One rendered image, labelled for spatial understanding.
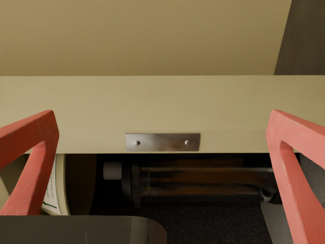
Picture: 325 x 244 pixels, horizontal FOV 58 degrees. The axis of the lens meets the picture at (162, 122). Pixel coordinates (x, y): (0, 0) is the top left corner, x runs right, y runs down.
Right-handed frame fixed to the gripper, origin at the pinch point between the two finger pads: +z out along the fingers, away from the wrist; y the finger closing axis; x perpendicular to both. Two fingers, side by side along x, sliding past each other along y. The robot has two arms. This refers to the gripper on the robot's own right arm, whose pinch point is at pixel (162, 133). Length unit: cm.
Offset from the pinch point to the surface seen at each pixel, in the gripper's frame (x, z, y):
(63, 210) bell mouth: 22.6, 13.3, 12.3
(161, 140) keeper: 10.0, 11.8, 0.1
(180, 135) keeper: 9.5, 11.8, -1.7
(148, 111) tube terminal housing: 8.9, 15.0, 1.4
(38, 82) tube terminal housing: 8.9, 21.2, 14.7
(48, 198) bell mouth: 21.4, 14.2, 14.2
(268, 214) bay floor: 35.3, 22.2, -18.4
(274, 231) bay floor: 35.1, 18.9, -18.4
